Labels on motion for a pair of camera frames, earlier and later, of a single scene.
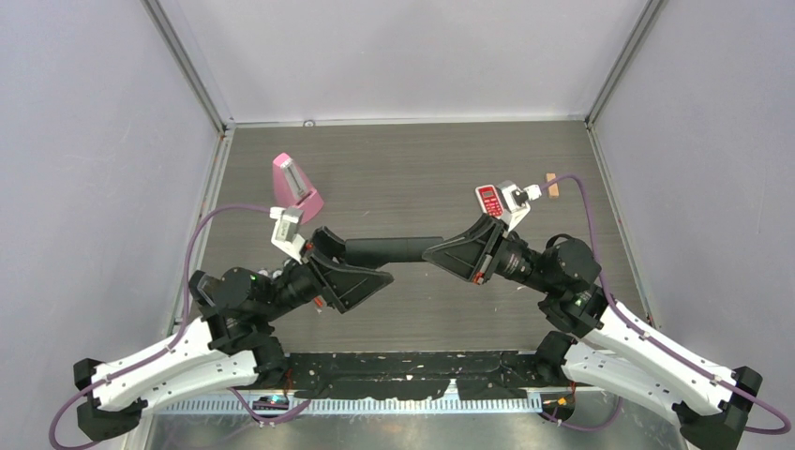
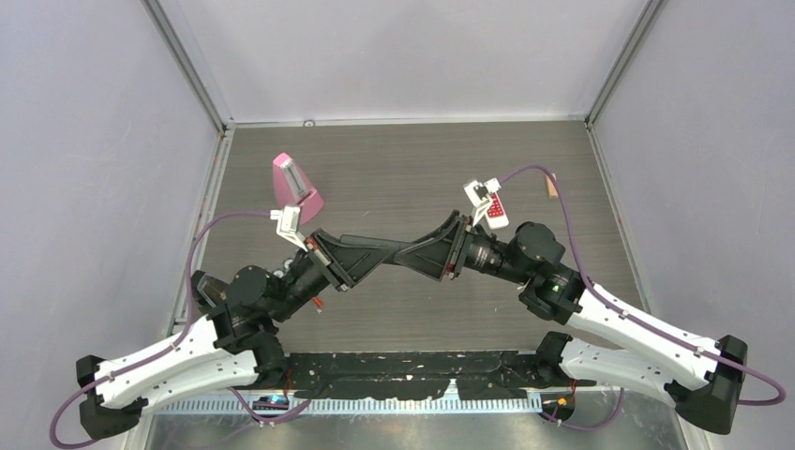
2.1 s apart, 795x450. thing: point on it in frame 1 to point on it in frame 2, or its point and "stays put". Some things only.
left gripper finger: (350, 286) to (353, 258)
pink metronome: (292, 189) stays put
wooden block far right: (553, 189) stays put
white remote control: (489, 200) stays put
